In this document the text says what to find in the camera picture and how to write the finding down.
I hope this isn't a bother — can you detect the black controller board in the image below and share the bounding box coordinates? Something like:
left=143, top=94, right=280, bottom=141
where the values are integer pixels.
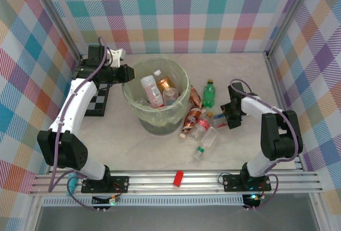
left=91, top=195, right=120, bottom=212
left=242, top=193, right=263, bottom=211

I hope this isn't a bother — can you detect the grey mesh waste bin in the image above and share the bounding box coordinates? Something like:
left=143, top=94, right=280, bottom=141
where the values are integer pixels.
left=122, top=58, right=190, bottom=136

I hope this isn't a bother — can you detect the clear plastic bottle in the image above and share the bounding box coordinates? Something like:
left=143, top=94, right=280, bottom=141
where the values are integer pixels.
left=162, top=86, right=180, bottom=106

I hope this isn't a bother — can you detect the crushed brown label bottle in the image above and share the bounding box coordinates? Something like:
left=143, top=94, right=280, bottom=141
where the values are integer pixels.
left=189, top=85, right=204, bottom=108

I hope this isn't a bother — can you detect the crushed blue red label bottle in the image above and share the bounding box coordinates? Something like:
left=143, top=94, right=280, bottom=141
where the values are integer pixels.
left=212, top=112, right=228, bottom=129

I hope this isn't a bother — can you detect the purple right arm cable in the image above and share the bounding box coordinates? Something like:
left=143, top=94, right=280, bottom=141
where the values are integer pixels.
left=230, top=78, right=299, bottom=212

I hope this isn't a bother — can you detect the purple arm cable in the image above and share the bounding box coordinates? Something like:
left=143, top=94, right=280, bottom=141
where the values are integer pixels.
left=230, top=78, right=299, bottom=212
left=47, top=36, right=112, bottom=212

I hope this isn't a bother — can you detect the green soda bottle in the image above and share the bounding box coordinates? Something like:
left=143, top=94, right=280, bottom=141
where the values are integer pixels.
left=202, top=79, right=216, bottom=108

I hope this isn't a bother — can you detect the green plastic bin liner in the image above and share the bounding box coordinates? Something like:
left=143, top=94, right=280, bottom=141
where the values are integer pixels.
left=121, top=57, right=190, bottom=126

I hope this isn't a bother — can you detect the white slotted cable duct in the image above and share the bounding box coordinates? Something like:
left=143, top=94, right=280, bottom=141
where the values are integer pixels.
left=42, top=195, right=246, bottom=207

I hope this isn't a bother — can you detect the aluminium corner post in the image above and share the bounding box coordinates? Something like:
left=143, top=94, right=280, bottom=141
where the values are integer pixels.
left=265, top=0, right=318, bottom=57
left=31, top=0, right=83, bottom=61

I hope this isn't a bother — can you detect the teal tube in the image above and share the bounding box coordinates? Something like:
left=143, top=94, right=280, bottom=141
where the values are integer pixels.
left=67, top=171, right=78, bottom=197

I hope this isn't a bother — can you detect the clear bottle green cap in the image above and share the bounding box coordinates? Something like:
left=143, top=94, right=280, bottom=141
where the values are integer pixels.
left=193, top=126, right=218, bottom=162

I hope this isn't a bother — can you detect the clear bottle red label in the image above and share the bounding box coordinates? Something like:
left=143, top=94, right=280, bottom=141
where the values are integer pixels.
left=189, top=118, right=211, bottom=139

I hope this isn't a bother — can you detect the aluminium rail frame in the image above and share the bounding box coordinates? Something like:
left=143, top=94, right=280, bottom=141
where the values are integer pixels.
left=29, top=168, right=324, bottom=196

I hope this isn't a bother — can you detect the red block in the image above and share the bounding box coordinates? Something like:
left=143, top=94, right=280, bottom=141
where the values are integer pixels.
left=173, top=171, right=185, bottom=188

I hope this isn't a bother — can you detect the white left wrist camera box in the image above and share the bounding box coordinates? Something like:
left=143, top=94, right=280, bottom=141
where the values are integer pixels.
left=109, top=49, right=126, bottom=68

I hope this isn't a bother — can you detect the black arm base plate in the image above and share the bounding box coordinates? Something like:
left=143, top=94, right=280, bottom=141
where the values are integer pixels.
left=81, top=175, right=130, bottom=194
left=222, top=174, right=272, bottom=192

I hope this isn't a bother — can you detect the brown label bottle beige cap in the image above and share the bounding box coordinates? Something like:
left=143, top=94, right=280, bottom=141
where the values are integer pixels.
left=179, top=107, right=208, bottom=139

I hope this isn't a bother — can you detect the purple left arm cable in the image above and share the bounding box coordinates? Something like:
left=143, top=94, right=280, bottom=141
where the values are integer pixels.
left=47, top=36, right=112, bottom=212

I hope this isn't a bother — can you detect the black grey chessboard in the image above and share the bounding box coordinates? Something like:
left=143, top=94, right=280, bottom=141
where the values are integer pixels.
left=76, top=59, right=114, bottom=117

